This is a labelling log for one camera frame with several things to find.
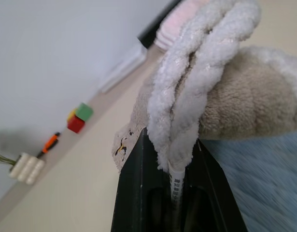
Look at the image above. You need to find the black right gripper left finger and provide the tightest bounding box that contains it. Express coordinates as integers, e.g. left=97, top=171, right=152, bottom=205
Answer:
left=111, top=127, right=174, bottom=232

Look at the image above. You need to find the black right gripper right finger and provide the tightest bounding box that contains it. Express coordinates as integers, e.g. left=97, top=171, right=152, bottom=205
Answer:
left=184, top=139, right=248, bottom=232

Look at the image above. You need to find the beige towel with white hem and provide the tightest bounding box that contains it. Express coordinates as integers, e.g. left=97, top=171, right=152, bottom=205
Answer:
left=111, top=0, right=297, bottom=211

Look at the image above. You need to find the folded light blue towel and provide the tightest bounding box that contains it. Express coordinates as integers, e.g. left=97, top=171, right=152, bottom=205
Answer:
left=198, top=131, right=297, bottom=232

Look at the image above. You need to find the folded pink towel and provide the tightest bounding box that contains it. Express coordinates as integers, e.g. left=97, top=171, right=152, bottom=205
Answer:
left=154, top=0, right=208, bottom=50

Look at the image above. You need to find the red cube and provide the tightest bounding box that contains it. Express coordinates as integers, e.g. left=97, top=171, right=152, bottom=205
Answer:
left=67, top=115, right=85, bottom=134

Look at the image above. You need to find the green cube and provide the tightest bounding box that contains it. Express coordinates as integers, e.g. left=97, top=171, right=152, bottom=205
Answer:
left=75, top=102, right=94, bottom=122

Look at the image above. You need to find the orange and black hand tool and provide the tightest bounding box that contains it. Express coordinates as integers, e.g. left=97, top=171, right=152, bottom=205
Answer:
left=36, top=131, right=62, bottom=159

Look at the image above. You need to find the white flat box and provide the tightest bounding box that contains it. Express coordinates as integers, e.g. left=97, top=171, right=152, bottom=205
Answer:
left=98, top=45, right=148, bottom=94

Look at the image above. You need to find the green leafy plant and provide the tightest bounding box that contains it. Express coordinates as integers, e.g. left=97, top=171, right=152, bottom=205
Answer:
left=0, top=146, right=18, bottom=168

